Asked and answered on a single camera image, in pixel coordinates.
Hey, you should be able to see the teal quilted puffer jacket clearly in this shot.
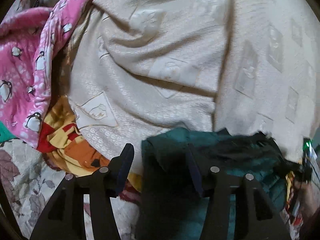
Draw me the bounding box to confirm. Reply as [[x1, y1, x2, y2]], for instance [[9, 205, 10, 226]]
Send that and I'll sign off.
[[136, 128, 297, 239]]

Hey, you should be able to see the white floral leaf blanket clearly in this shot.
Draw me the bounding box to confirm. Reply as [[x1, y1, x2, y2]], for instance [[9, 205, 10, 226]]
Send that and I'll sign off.
[[1, 139, 140, 239]]

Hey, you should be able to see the orange yellow red blanket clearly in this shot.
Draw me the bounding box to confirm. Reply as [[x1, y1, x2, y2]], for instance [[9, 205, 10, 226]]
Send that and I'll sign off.
[[37, 96, 143, 196]]

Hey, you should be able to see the green garment piece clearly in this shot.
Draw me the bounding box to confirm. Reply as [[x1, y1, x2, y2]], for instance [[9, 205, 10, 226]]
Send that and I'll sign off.
[[0, 122, 16, 143]]

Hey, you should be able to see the cream embossed bedspread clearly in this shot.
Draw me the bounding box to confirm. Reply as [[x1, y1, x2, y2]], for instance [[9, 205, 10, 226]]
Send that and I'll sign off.
[[67, 0, 319, 173]]

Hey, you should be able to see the pink penguin fleece blanket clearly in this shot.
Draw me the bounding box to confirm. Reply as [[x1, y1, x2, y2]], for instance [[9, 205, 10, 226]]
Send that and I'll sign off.
[[1, 0, 92, 148]]

